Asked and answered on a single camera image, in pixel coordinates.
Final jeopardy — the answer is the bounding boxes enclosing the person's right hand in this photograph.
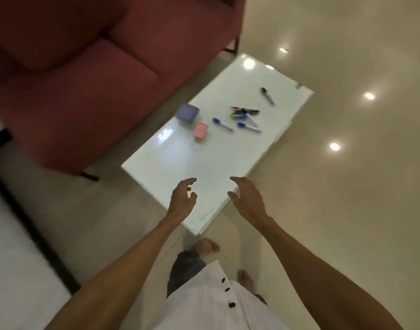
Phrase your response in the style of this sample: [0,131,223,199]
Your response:
[227,176,274,227]

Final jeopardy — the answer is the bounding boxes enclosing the person's left hand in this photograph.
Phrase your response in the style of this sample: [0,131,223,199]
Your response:
[166,177,198,224]

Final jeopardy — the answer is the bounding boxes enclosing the person's right forearm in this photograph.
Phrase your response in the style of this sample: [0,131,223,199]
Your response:
[255,216,407,330]

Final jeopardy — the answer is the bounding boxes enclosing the person's left forearm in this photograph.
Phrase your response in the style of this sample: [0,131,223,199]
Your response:
[44,214,185,330]

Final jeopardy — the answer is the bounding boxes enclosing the person's left foot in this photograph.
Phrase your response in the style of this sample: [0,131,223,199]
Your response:
[193,238,220,259]

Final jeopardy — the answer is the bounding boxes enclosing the person's foot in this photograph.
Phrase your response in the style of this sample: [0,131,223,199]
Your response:
[238,269,255,292]
[193,238,220,259]

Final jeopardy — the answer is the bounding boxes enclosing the small pink box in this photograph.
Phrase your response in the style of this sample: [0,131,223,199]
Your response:
[192,122,209,139]

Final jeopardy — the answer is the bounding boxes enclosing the dark blue jeans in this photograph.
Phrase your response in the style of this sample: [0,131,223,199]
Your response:
[166,250,207,299]

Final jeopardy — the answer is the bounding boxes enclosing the person's right foot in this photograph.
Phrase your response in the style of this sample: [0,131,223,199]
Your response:
[238,269,255,292]

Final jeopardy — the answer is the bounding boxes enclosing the blue square plastic container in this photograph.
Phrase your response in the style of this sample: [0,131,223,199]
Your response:
[176,103,200,125]

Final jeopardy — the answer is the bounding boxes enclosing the black capped marker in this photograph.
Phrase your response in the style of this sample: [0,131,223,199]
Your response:
[260,87,276,105]

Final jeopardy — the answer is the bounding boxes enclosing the white buttoned shirt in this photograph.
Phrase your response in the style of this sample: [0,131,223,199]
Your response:
[120,260,290,330]

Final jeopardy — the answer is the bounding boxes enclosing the red fabric sofa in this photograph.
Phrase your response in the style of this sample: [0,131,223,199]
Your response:
[0,0,247,182]

